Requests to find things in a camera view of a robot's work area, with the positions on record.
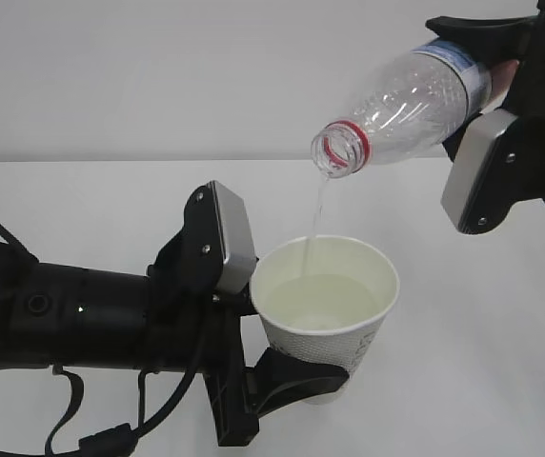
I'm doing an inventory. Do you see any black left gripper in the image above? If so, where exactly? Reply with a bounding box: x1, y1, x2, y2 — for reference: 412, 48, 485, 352
146, 237, 353, 433

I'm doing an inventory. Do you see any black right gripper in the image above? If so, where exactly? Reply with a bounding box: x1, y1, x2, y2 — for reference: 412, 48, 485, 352
424, 0, 545, 196

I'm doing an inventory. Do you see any white paper cup green logo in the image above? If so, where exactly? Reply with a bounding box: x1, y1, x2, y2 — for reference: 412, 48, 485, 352
249, 235, 401, 406

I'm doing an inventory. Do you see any clear water bottle red label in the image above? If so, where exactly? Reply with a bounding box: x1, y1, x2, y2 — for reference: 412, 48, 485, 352
311, 39, 518, 178

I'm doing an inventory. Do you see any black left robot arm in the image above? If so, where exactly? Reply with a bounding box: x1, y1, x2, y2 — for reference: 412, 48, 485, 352
0, 239, 348, 444

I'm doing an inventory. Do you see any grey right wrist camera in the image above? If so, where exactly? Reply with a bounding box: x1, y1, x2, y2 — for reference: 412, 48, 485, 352
441, 109, 517, 234

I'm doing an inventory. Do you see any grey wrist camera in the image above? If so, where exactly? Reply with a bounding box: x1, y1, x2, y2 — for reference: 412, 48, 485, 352
182, 180, 256, 294
441, 109, 517, 234

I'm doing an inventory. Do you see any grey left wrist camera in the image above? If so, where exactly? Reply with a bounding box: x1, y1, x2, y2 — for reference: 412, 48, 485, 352
182, 180, 256, 294

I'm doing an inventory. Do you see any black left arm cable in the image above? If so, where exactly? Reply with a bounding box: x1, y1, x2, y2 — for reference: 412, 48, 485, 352
0, 202, 235, 457

